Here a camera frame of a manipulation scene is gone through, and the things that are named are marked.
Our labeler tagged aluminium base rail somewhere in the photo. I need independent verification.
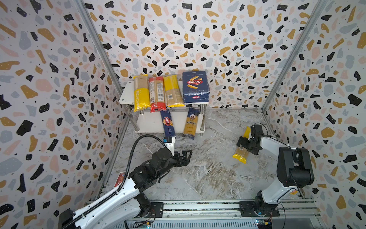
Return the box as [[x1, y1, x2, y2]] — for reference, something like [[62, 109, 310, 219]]
[[78, 199, 327, 229]]

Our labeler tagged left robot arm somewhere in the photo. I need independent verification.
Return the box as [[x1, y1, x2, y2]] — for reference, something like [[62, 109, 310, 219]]
[[58, 134, 193, 229]]

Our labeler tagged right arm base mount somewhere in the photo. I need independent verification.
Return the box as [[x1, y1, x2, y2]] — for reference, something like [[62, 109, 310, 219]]
[[239, 192, 280, 217]]

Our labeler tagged red card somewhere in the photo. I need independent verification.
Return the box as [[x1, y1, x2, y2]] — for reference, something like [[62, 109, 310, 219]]
[[114, 172, 125, 188]]

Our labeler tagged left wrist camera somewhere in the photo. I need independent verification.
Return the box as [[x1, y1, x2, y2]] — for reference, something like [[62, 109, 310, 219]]
[[163, 136, 176, 156]]

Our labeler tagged white two-tier shelf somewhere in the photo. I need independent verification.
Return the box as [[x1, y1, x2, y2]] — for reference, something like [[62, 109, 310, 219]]
[[119, 80, 208, 135]]

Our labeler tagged yellow-top spaghetti bag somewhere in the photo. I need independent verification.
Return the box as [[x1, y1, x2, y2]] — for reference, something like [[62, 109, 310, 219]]
[[163, 75, 185, 107]]

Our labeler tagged blue Barilla pasta box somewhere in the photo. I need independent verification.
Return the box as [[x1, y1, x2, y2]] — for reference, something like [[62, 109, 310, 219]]
[[182, 71, 210, 104]]

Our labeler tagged blue-top clear spaghetti bag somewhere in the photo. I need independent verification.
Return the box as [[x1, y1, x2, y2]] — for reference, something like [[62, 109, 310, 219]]
[[183, 107, 200, 140]]

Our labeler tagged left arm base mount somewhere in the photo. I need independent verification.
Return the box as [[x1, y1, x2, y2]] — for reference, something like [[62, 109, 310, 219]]
[[124, 193, 164, 218]]

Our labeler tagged blue Barilla spaghetti box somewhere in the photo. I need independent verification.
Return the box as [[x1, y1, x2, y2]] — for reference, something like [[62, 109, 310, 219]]
[[160, 109, 176, 137]]

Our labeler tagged red spaghetti bag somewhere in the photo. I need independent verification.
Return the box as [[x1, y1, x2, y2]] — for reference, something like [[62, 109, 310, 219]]
[[149, 76, 166, 113]]

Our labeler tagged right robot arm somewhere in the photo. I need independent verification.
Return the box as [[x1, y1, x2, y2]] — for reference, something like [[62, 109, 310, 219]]
[[233, 123, 314, 217]]

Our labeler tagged yellow Pastatime spaghetti bag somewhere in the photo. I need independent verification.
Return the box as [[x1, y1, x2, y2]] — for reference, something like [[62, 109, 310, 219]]
[[134, 74, 151, 112]]

